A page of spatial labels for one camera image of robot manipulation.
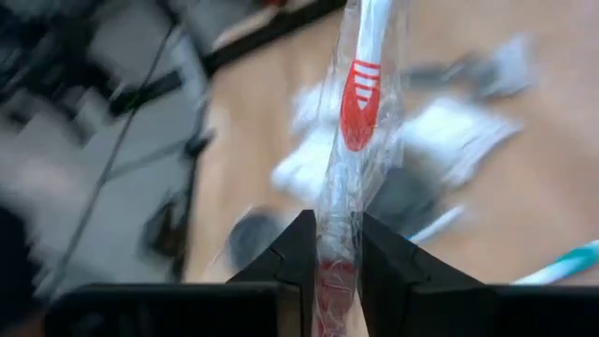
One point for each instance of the white blue toothbrush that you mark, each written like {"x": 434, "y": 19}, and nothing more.
{"x": 440, "y": 224}

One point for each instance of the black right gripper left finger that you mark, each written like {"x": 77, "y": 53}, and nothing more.
{"x": 281, "y": 304}

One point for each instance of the red white toothbrush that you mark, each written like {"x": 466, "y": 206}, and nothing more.
{"x": 360, "y": 112}

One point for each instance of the black sponge disc bag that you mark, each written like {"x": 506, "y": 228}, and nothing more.
{"x": 407, "y": 201}
{"x": 255, "y": 238}

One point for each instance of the teal white toothbrush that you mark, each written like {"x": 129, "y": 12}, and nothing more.
{"x": 571, "y": 262}

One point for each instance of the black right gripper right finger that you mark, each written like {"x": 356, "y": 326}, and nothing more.
{"x": 421, "y": 304}

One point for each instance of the black aluminium table frame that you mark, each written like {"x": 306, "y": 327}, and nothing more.
{"x": 262, "y": 35}

